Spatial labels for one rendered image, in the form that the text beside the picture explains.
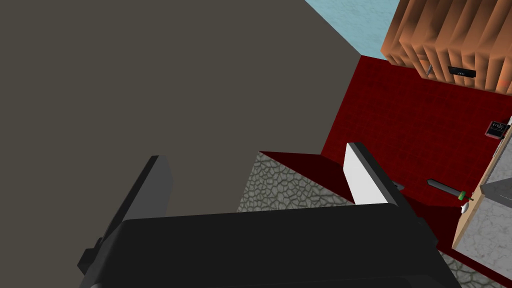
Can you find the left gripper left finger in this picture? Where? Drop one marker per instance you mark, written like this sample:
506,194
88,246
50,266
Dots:
154,188

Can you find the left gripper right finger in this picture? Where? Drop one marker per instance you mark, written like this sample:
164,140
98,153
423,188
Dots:
366,184

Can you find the grey knife with green band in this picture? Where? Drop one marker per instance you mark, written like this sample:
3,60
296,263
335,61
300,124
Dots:
444,187

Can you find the black and red box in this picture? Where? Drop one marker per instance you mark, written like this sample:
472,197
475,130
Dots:
497,129

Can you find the brown wooden cupboard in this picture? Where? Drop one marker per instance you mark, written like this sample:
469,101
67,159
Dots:
436,32

